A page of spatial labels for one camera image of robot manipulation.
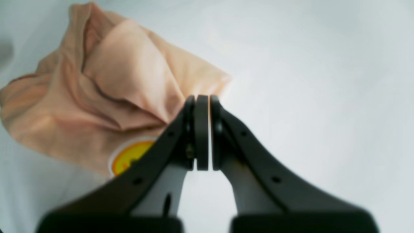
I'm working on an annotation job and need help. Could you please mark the peach pink T-shirt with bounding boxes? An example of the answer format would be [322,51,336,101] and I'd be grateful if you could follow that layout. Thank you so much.
[1,2,231,177]

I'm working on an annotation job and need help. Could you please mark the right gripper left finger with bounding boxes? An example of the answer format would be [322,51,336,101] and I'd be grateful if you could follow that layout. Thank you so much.
[37,95,209,233]

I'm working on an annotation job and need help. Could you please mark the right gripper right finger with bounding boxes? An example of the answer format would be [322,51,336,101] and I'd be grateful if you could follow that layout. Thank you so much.
[210,95,379,233]

